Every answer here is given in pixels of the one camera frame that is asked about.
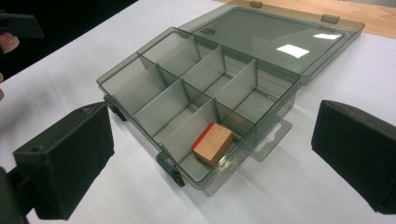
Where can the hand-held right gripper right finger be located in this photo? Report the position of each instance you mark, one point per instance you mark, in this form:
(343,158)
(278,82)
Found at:
(358,152)

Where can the small wooden stamp block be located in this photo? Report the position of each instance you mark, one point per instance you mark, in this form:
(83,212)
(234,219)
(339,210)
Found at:
(214,141)

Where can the smoky clear plastic compartment box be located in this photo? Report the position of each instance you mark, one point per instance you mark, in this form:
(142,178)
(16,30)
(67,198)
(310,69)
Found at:
(218,81)

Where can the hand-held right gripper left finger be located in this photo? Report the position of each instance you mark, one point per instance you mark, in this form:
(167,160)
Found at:
(65,161)

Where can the white table cover sheet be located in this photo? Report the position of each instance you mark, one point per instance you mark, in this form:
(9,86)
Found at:
(311,186)

